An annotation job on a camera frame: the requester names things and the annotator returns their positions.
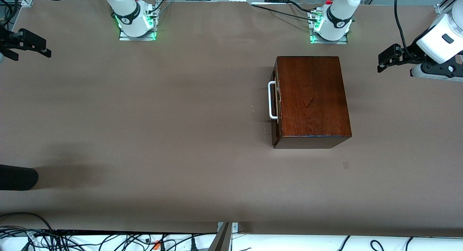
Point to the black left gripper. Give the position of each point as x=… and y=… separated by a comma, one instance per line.
x=413, y=52

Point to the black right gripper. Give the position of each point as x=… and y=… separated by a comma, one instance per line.
x=6, y=41

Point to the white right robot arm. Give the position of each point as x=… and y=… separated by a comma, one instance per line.
x=126, y=8

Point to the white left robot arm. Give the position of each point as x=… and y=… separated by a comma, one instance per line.
x=340, y=12

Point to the dark brown wooden cabinet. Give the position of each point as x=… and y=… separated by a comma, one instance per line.
x=311, y=99

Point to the black ribbed cylinder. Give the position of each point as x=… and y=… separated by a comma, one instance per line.
x=18, y=177

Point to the black power plug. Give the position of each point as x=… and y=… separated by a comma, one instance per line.
x=193, y=243

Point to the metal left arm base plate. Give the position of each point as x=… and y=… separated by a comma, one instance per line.
x=327, y=42

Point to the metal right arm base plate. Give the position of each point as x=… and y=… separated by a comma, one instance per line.
x=135, y=38

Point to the metal corner bracket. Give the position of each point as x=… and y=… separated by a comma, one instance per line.
x=235, y=227

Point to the aluminium profile post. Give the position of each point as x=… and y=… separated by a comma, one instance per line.
x=221, y=240

